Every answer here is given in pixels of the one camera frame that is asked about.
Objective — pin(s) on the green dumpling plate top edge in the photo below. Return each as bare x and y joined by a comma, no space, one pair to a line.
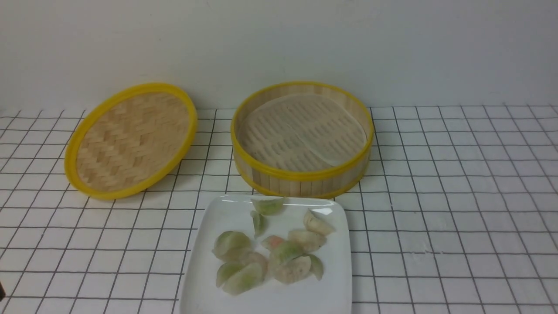
268,207

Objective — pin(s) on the pale dumpling plate right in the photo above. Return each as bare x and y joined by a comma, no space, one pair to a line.
315,224

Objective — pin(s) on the white square plate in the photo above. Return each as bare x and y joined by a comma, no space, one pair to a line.
330,295

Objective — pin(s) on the bamboo steamer basket yellow rim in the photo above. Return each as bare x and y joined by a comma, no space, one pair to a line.
327,183

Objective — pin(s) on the white steamer liner paper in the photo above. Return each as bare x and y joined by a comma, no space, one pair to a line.
302,133

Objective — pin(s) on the pink dumpling centre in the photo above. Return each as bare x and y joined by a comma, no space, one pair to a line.
272,242

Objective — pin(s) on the pale dumpling centre right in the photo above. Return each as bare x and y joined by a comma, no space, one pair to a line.
308,240

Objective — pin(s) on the pink dumpling front middle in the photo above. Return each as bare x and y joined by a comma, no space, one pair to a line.
255,257

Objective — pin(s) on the pale pink dumpling front right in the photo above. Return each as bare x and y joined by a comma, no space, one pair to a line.
293,271

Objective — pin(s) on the green dumpling front large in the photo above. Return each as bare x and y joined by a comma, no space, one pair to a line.
246,279

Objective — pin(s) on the green dumpling front left small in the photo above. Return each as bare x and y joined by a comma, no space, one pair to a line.
226,270

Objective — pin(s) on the bamboo steamer lid yellow rim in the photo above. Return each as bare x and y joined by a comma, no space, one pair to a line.
131,141

